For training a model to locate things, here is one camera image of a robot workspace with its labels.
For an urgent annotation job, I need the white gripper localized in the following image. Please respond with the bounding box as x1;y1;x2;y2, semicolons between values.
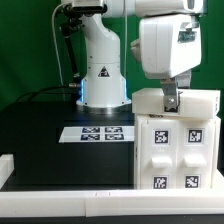
139;14;202;112

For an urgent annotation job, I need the white cabinet body box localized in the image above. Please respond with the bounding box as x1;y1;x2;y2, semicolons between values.
134;115;221;190

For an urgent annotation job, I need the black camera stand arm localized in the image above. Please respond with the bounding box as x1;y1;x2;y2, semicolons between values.
60;4;82;84

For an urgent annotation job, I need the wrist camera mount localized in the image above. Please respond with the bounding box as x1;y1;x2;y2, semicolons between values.
131;39;141;62

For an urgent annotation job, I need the white cabinet top block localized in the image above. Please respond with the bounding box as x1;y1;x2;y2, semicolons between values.
132;88;221;119

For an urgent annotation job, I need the black cable on table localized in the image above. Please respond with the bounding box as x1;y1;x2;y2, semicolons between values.
14;84;83;103

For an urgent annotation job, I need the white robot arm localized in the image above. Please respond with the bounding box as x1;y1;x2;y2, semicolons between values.
61;0;205;114

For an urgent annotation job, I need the white cable on robot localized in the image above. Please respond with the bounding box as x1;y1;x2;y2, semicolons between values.
51;1;73;88

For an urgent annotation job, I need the white obstacle fence frame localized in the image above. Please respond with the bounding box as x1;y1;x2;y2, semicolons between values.
0;155;224;218

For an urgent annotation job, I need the white door panel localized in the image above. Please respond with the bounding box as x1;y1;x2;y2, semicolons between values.
176;120;215;189
140;119;178;189

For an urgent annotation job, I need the white marker base plate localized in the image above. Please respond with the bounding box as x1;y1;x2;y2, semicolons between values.
59;126;134;143

